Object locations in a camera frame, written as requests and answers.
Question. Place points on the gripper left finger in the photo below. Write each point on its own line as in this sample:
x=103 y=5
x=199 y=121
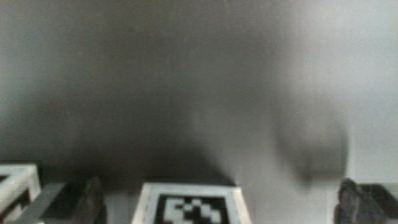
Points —
x=70 y=204

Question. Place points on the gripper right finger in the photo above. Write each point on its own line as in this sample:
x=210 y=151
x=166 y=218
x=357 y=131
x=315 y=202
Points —
x=366 y=204

